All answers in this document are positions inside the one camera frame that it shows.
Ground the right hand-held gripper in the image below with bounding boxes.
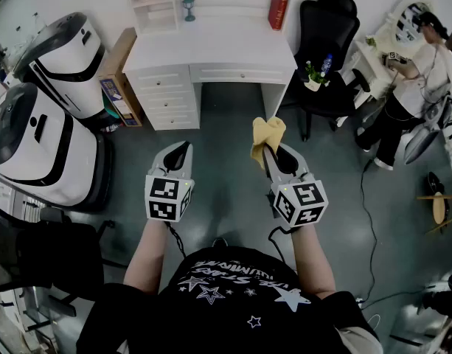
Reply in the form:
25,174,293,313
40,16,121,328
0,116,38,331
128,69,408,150
261,142,329,228

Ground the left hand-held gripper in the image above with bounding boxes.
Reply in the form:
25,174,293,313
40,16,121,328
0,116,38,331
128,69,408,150
144,141,195,223

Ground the yellow wiping cloth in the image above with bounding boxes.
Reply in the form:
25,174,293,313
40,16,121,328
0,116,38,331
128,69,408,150
250,116,288,171

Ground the person's left forearm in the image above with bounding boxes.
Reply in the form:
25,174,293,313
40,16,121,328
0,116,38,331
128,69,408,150
122,218,168,296

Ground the person's right forearm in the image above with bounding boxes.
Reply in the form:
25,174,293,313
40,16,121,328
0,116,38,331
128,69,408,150
290,226,337,300

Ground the white desk with hutch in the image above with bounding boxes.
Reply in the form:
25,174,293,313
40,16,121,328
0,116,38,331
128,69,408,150
122,23,299,131

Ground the small white-flower potted plant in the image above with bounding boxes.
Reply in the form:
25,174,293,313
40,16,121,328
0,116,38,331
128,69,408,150
303,60,330,92

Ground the brown cardboard box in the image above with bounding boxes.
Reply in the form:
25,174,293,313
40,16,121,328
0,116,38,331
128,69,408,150
97,27,144,128

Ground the clear water bottle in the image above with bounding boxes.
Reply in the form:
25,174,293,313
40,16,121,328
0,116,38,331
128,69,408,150
320,53,334,77

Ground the white vanity table with mirror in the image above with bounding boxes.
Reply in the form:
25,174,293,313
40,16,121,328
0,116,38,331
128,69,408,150
352,0,433,101

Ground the white and black robot machine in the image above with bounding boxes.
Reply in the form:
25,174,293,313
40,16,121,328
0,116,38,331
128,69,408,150
13,12,107,120
0,82,113,213

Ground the teal lantern ornament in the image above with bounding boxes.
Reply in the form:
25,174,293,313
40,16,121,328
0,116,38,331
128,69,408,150
181,0,196,22

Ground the black mesh office chair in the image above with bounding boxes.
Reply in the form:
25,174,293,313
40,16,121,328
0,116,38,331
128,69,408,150
0,203,118,331

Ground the red book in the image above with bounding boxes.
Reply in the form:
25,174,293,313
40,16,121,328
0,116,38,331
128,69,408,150
268,0,288,32

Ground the person's black star-print shirt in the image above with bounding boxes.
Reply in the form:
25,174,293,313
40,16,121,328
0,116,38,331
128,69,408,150
76,245,363,354

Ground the wooden stool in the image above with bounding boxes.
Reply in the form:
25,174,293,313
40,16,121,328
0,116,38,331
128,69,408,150
417,192,452,235

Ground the beige waist pouch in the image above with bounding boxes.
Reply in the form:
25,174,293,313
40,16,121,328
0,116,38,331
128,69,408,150
336,325,383,354

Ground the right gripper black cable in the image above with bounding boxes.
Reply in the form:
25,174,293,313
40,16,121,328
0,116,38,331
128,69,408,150
268,225,297,272

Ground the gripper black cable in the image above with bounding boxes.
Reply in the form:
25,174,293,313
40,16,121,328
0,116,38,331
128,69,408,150
164,220,188,260
268,225,297,272

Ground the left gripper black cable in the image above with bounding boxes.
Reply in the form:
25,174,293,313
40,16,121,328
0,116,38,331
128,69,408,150
164,220,188,260

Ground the black floor cable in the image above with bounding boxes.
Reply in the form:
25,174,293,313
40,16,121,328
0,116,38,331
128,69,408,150
359,159,425,309

